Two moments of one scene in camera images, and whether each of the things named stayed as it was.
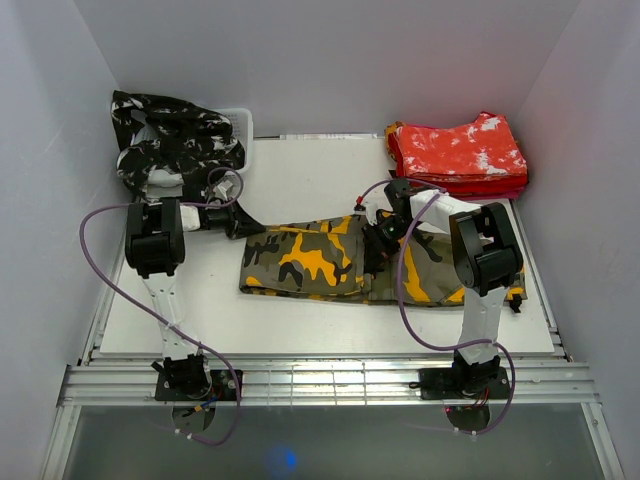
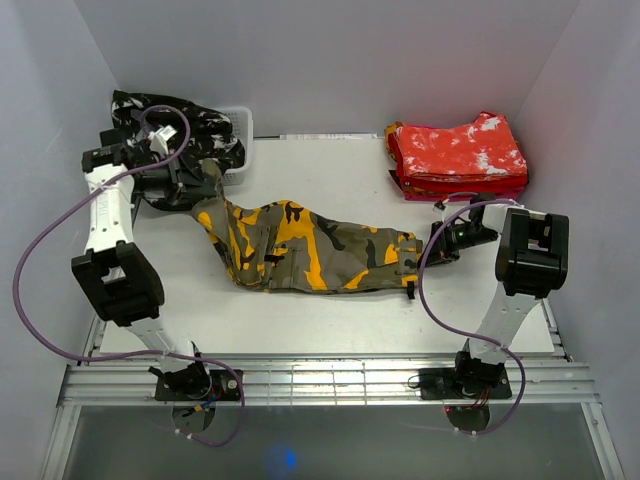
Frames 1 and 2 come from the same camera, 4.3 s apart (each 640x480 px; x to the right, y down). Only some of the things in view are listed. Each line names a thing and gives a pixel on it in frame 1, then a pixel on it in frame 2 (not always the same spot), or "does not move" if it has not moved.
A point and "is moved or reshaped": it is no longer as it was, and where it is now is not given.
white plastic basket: x=168 y=183 does not move
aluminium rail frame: x=322 y=379 does not move
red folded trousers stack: x=479 y=159 does not move
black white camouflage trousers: x=161 y=133 does not move
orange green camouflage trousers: x=325 y=260 is moved or reshaped
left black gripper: x=244 y=225 → x=183 y=185
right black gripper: x=378 y=251 → x=441 y=251
